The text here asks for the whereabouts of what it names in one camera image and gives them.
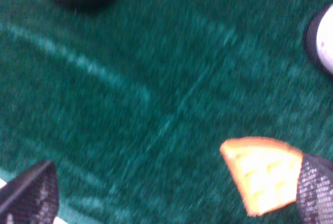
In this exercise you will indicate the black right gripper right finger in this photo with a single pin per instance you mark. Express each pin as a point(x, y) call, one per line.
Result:
point(314, 190)

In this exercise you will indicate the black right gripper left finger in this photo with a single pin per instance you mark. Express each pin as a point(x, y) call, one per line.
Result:
point(32, 196)

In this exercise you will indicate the waffle pastry slice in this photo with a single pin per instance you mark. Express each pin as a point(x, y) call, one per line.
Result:
point(265, 170)

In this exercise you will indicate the green velvet table cloth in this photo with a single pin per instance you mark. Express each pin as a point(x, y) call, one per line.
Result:
point(132, 99)

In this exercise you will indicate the black mesh pen holder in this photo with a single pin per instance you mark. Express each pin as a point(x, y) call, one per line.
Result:
point(318, 39)

